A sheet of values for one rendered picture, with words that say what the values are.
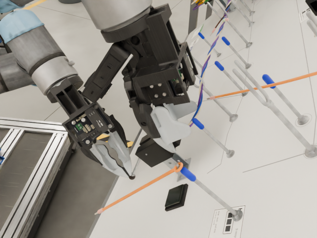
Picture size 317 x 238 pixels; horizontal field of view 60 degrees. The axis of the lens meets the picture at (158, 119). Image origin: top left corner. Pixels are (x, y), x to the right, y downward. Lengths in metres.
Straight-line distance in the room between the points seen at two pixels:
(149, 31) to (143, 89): 0.08
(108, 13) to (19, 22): 0.27
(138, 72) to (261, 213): 0.22
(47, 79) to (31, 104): 1.93
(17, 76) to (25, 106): 1.82
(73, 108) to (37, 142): 1.31
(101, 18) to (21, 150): 1.54
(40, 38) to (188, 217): 0.39
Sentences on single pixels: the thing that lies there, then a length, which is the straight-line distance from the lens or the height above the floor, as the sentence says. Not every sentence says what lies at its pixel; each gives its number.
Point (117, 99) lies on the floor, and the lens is 2.29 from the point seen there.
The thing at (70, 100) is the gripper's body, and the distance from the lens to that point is 0.49.
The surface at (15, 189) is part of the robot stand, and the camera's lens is 1.66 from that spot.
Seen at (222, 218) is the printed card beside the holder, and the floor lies 1.15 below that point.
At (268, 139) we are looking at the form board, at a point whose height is 1.20.
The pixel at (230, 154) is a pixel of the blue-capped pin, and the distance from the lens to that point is 0.43.
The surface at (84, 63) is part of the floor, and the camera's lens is 2.78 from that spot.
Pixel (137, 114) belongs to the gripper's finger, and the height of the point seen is 1.23.
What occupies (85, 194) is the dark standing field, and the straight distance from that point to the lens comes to 1.76.
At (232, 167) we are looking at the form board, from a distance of 0.42.
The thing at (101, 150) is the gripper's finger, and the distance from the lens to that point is 0.55.
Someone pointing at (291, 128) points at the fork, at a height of 1.27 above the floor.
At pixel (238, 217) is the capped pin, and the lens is 0.36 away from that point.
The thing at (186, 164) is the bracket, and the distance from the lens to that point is 0.50.
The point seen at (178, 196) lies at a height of 1.09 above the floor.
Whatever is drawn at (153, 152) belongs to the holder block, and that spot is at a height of 1.13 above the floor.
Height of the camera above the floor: 1.49
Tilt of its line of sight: 45 degrees down
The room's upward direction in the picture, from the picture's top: straight up
